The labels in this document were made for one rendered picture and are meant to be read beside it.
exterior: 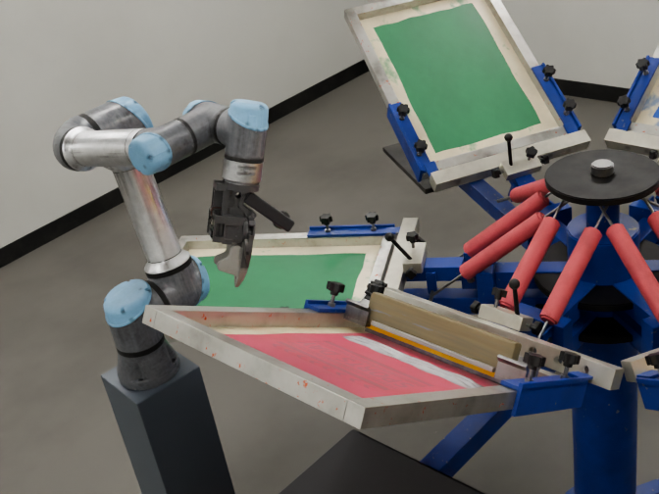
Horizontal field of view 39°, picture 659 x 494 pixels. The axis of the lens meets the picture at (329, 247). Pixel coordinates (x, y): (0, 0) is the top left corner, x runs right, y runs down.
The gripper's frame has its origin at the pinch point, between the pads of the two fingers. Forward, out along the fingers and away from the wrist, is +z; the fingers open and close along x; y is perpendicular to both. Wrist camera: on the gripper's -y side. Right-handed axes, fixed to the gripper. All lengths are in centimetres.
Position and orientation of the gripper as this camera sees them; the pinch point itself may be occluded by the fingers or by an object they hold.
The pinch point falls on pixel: (240, 280)
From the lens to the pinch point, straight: 183.6
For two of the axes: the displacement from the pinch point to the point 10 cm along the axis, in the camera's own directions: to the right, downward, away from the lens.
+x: 2.9, 2.8, -9.2
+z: -1.3, 9.6, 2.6
